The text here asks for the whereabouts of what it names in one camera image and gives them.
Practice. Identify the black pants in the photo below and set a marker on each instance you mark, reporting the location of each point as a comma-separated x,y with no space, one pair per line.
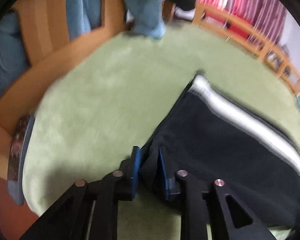
215,142

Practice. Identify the blue fleece garment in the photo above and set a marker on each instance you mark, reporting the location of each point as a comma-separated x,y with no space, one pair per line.
145,5

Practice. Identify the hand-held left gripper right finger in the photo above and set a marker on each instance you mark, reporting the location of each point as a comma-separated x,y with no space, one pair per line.
163,175

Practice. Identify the red chair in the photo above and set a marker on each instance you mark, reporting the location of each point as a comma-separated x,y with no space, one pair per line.
236,27

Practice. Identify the pink striped curtain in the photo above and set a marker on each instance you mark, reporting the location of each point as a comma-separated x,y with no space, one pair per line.
260,7

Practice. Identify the blue round plate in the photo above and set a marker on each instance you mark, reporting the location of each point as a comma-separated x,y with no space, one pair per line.
18,155

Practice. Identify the green fleece blanket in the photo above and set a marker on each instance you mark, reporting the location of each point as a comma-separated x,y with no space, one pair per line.
102,85

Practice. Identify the wooden bed frame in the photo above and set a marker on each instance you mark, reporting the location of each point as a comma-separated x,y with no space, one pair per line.
40,30

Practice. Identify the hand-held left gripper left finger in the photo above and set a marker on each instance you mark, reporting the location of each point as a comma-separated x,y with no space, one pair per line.
135,165

